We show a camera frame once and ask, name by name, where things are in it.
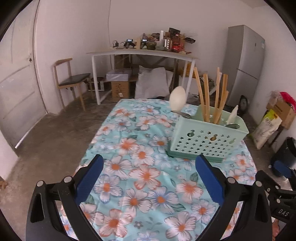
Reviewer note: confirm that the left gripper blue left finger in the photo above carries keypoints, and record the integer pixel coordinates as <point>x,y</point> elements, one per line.
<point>86,178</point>

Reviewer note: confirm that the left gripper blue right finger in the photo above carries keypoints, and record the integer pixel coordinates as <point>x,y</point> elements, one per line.
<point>212,178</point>

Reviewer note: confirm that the metal spoon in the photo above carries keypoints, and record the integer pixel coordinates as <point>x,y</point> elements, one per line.
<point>185,115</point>

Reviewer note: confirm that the wooden chopstick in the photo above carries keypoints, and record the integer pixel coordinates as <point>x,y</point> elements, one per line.
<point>217,94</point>
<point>222,104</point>
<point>201,98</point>
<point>207,98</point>

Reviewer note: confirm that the mint green utensil basket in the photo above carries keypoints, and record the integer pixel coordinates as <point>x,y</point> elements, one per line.
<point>193,136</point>

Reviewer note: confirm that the floral blue tablecloth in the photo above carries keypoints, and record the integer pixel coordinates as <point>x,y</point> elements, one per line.
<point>143,193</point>

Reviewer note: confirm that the metal ladle in basket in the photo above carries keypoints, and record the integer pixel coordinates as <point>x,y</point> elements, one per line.
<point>233,126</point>

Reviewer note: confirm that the white plastic spoon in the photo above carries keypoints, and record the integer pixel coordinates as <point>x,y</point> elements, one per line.
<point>232,116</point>
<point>177,99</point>

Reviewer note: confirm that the green white rice bag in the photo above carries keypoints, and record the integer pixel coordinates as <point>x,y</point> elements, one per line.
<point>268,125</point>

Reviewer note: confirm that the cardboard box right side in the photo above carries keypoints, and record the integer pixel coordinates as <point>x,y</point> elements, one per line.
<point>283,110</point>

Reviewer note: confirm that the rice cooker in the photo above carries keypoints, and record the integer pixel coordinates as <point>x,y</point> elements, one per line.
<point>243,105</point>

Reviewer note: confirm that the red cloth bundle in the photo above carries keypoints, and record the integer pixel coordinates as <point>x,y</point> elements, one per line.
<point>287,98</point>

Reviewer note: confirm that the white door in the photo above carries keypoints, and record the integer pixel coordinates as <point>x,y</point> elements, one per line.
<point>22,105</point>

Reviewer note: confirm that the cardboard box on floor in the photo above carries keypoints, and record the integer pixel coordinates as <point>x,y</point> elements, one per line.
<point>120,90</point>

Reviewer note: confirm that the wooden chair black seat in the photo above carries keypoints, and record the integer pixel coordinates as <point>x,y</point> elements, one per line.
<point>72,81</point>

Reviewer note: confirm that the white pillow bag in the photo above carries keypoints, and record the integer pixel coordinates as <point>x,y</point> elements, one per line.
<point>151,83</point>

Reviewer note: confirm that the white desk table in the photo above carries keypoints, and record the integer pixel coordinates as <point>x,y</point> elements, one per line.
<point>147,58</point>

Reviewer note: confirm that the grey refrigerator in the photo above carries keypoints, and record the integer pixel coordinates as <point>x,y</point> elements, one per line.
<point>243,62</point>

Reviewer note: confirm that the red bottle pack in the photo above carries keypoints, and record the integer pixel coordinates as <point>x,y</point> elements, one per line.
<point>176,43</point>

